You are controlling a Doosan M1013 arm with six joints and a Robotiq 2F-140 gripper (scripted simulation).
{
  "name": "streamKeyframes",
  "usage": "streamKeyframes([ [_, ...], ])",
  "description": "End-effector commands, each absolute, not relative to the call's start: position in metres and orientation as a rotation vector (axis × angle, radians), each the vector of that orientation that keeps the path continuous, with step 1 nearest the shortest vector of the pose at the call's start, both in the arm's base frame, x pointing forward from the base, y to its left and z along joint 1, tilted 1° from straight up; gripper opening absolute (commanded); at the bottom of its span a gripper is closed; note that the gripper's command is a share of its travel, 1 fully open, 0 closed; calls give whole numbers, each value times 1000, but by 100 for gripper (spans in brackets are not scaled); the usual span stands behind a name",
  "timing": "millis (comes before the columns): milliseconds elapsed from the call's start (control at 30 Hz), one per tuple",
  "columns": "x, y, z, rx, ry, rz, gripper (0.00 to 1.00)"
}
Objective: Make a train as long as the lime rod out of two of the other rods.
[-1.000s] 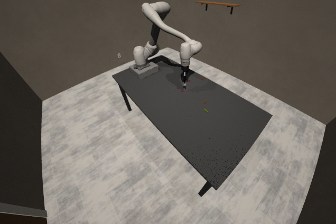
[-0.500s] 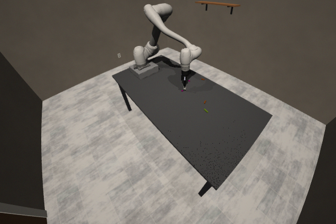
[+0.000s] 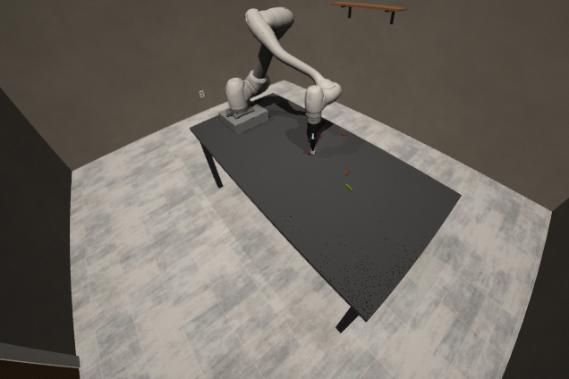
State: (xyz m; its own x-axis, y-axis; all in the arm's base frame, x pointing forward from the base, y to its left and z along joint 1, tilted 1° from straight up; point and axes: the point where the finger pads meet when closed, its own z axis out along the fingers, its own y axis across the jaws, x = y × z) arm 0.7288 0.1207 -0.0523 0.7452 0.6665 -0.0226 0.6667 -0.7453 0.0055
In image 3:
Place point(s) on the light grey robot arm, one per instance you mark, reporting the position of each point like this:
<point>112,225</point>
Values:
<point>262,25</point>

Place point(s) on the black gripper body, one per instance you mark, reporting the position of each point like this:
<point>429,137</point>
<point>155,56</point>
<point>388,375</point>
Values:
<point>313,128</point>

